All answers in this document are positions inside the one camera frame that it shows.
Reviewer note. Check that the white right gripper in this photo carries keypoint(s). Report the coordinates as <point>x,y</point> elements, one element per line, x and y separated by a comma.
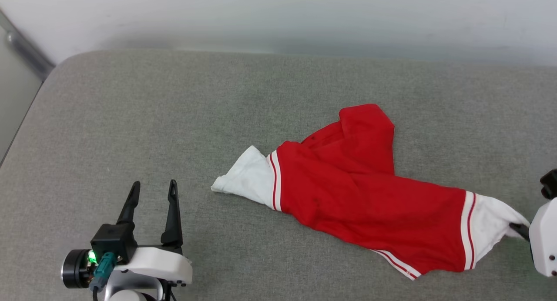
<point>546,240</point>

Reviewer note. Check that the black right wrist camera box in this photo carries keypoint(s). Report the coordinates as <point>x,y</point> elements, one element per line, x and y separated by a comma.
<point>550,183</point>

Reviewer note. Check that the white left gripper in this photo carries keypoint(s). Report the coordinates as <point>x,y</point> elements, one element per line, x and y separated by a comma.
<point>161,264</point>

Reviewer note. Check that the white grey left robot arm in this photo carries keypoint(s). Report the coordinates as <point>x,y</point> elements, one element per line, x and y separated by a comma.
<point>76,268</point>

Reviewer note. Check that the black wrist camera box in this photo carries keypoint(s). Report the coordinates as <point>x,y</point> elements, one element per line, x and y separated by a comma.
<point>113,242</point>
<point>550,183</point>

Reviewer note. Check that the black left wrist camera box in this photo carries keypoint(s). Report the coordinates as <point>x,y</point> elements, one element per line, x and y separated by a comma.
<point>113,242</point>

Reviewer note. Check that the red white basketball jersey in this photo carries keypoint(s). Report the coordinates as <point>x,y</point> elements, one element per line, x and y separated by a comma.
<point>357,192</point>

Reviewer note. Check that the grey fabric sofa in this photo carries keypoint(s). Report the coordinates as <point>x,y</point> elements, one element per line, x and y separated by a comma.
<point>217,118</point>

